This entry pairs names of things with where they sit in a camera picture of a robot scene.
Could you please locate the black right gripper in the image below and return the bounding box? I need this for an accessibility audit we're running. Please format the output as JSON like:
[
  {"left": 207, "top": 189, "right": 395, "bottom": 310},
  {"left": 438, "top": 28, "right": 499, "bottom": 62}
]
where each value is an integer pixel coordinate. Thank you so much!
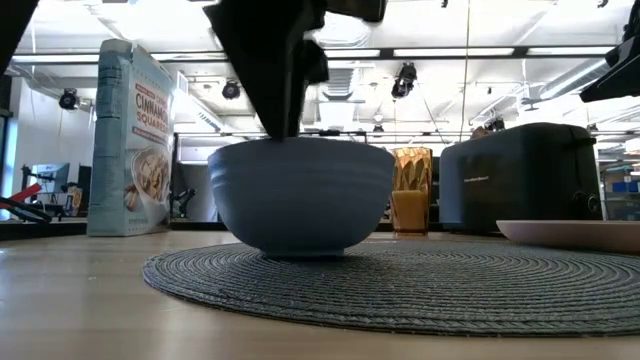
[{"left": 579, "top": 0, "right": 640, "bottom": 104}]

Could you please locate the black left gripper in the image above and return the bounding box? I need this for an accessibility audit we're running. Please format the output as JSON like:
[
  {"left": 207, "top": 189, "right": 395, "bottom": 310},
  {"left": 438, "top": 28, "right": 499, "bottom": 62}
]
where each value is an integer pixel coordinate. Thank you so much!
[{"left": 202, "top": 0, "right": 389, "bottom": 141}]

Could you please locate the blue bowl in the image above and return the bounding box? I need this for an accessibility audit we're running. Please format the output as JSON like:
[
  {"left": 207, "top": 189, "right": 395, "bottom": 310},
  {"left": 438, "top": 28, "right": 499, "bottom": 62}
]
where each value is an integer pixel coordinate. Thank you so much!
[{"left": 207, "top": 137, "right": 396, "bottom": 259}]

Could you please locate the pink plate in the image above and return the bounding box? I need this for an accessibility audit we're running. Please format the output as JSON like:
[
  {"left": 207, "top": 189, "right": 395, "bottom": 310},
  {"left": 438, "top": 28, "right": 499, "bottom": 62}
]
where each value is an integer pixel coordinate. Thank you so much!
[{"left": 495, "top": 219, "right": 640, "bottom": 255}]

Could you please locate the amber faceted tumbler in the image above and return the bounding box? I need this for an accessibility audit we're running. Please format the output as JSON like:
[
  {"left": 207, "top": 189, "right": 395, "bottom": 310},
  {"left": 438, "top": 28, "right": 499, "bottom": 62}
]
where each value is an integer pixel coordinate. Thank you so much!
[{"left": 389, "top": 146, "right": 434, "bottom": 237}]

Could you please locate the light blue cereal box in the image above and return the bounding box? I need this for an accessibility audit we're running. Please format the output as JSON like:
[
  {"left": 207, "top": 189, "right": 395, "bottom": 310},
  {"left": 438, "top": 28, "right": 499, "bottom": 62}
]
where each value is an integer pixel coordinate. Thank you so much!
[{"left": 87, "top": 38, "right": 176, "bottom": 238}]

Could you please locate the black ceiling spotlight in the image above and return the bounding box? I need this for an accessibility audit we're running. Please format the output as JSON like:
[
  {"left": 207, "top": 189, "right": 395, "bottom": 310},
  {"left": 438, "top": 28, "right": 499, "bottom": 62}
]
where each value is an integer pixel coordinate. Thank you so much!
[
  {"left": 221, "top": 79, "right": 242, "bottom": 101},
  {"left": 390, "top": 62, "right": 419, "bottom": 100},
  {"left": 58, "top": 88, "right": 81, "bottom": 111}
]

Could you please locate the background storage shelf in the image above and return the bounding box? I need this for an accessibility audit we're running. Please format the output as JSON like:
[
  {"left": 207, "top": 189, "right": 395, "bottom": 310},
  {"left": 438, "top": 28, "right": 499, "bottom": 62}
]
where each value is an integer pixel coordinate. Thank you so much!
[{"left": 599, "top": 159, "right": 640, "bottom": 224}]

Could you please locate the black toaster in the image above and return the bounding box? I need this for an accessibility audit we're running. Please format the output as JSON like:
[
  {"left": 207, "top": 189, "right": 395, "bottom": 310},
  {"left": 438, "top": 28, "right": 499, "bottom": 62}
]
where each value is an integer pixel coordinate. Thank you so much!
[{"left": 438, "top": 122, "right": 604, "bottom": 234}]

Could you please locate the round grey woven placemat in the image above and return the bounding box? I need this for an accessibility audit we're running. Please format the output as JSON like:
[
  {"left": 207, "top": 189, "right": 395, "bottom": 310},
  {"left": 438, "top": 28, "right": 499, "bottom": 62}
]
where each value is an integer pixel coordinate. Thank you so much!
[{"left": 142, "top": 239, "right": 640, "bottom": 337}]

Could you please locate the background computer monitor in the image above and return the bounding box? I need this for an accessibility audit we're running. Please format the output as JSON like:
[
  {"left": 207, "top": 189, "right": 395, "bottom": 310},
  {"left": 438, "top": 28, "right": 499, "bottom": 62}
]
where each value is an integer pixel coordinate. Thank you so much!
[{"left": 29, "top": 162, "right": 71, "bottom": 196}]

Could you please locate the red background equipment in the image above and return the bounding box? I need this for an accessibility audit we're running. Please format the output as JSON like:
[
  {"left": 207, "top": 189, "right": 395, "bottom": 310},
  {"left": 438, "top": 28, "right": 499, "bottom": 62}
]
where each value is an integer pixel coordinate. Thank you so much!
[{"left": 0, "top": 182, "right": 45, "bottom": 211}]

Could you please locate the thin hanging cable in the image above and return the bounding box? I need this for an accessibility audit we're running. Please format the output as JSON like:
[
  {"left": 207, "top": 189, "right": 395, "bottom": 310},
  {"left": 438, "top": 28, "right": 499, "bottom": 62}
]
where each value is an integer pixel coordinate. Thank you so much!
[{"left": 458, "top": 0, "right": 472, "bottom": 144}]

